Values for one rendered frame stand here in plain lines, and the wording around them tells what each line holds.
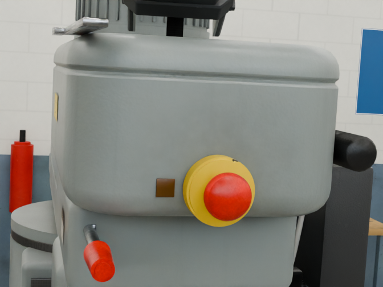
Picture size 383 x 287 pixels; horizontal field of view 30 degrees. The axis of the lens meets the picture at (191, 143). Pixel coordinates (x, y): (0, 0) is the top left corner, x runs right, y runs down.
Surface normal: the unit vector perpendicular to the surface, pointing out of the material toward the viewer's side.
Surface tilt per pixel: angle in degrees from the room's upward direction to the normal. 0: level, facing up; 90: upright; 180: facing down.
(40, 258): 0
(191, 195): 90
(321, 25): 90
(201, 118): 90
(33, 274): 90
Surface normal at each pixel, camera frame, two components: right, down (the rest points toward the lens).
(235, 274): 0.22, 0.11
